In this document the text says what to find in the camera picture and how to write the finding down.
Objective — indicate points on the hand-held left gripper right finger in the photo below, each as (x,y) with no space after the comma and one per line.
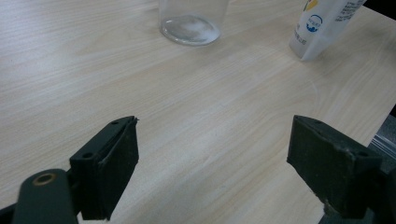
(330,165)

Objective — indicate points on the aluminium floor rail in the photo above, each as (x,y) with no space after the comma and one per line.
(386,140)

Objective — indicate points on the white and blue bag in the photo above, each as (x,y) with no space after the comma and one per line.
(317,31)

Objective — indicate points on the clear glass jar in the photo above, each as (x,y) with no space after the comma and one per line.
(190,29)

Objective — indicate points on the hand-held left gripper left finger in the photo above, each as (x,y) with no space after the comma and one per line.
(106,168)

